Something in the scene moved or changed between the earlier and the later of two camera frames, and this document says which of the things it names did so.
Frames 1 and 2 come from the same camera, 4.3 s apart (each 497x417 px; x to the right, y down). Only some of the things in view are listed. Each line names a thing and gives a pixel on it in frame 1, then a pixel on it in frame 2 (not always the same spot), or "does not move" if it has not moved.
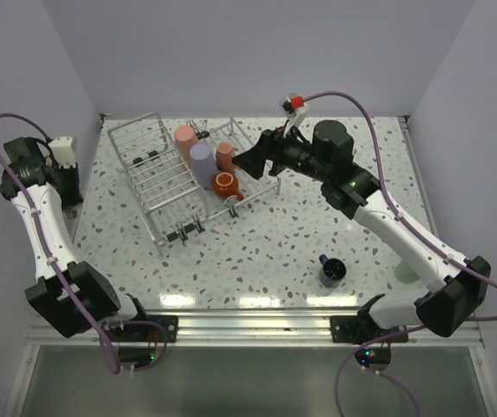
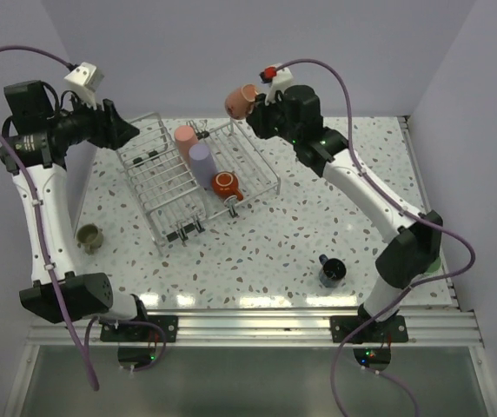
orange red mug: (225, 184) does not move
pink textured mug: (224, 154) → (240, 101)
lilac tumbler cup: (205, 168) does not move
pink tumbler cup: (186, 138) does not move
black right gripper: (254, 160) → (257, 118)
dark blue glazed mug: (331, 272) does not move
